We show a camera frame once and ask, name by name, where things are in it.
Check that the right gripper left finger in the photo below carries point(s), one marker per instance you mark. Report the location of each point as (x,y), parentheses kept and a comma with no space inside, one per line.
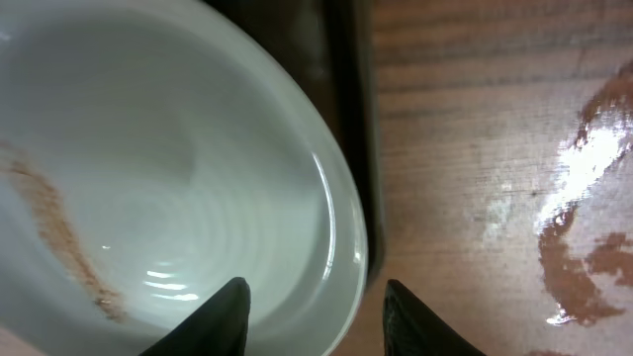
(217,328)

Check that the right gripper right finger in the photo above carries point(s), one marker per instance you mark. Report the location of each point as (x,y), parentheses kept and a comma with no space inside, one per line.
(411,328)

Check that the pale blue plate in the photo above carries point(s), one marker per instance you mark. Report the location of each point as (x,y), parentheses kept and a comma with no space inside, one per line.
(151,151)

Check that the large brown tray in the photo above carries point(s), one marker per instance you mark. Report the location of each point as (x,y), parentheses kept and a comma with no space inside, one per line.
(325,45)

